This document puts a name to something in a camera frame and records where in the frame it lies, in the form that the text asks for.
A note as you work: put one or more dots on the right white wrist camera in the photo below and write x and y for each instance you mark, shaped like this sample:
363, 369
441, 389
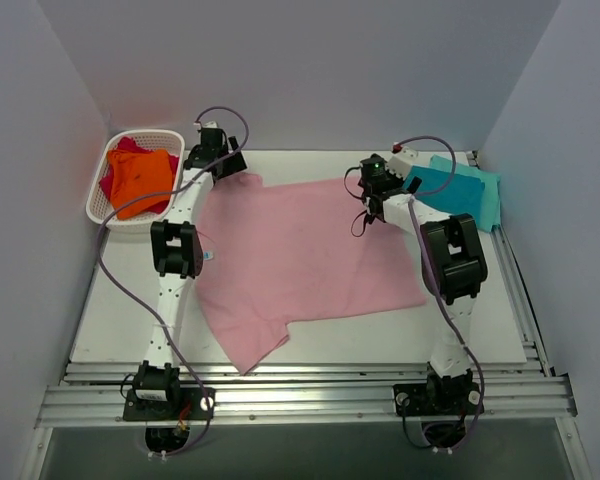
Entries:
402, 160

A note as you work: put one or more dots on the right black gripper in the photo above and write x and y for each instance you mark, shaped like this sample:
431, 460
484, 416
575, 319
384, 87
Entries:
371, 201

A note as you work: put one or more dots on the pink t-shirt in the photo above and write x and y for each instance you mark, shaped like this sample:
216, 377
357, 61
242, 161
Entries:
284, 254

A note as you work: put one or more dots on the white perforated plastic basket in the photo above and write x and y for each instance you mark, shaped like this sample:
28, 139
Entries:
98, 205

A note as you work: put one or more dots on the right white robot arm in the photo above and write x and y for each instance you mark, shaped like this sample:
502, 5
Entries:
452, 259

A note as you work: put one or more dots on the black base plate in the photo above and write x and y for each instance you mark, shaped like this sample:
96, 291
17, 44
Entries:
188, 403
420, 400

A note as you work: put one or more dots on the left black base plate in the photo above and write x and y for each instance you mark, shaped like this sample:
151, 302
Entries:
188, 403

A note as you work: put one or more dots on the orange t-shirt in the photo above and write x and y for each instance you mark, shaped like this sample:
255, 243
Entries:
140, 181

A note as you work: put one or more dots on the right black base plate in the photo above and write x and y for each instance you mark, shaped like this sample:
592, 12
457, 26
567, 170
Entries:
420, 400

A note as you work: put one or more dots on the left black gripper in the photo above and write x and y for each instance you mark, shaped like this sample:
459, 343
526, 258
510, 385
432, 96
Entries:
231, 160

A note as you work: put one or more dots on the aluminium rail frame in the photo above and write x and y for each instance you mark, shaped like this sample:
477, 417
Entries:
330, 416

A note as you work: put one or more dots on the folded teal t-shirt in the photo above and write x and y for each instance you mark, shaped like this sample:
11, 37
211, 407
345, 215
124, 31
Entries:
432, 177

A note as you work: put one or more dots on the magenta t-shirt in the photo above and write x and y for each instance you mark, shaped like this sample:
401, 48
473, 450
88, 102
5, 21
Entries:
125, 147

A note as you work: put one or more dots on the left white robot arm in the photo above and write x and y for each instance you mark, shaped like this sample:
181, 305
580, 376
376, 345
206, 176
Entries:
178, 259

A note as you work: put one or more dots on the folded light green t-shirt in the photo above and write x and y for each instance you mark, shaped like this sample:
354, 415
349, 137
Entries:
487, 195

